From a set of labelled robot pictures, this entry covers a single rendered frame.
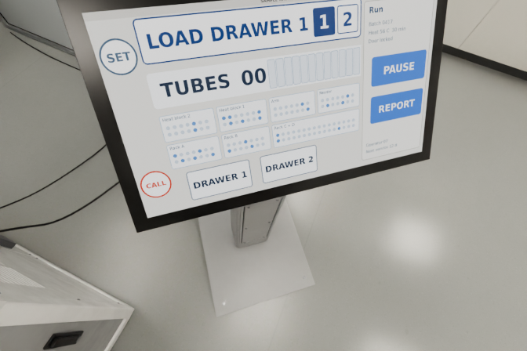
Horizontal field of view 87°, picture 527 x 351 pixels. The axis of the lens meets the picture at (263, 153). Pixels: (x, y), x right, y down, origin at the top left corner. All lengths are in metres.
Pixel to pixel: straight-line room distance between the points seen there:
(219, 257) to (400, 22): 1.16
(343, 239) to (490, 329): 0.73
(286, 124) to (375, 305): 1.21
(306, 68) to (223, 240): 1.08
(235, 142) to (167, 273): 1.09
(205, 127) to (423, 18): 0.36
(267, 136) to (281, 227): 1.03
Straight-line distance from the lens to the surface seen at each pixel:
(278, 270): 1.37
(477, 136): 2.28
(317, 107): 0.43
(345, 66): 0.44
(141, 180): 0.42
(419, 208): 1.76
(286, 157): 0.43
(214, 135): 0.40
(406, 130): 0.54
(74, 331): 1.04
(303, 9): 0.42
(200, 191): 0.43
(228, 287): 1.36
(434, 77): 0.55
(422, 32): 0.52
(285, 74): 0.40
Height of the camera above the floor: 1.39
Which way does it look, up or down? 60 degrees down
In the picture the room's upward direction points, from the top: 10 degrees clockwise
